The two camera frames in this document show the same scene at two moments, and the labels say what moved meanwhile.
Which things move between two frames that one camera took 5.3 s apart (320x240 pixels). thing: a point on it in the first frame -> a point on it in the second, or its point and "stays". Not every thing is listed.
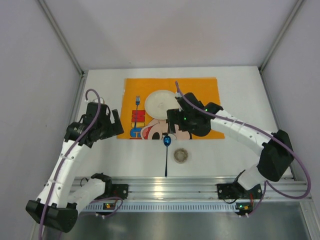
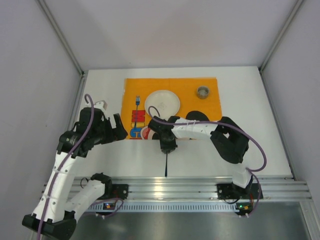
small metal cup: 180,155 -> 203,92
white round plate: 158,102 stays
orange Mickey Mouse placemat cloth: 138,124 stays
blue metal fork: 137,102 stays
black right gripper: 175,120 -> 167,145
